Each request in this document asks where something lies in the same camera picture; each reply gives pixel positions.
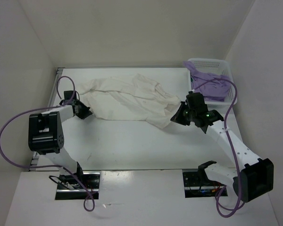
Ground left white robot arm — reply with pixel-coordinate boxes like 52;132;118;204
28;91;92;188

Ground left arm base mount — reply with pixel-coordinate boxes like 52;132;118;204
49;172;100;200

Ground white t shirt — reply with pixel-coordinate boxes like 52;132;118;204
76;74;181;129

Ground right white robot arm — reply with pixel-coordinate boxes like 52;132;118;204
171;91;274;202

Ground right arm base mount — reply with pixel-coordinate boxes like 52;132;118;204
182;169;224;198

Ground purple t shirt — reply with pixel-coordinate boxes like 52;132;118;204
183;61;231;102

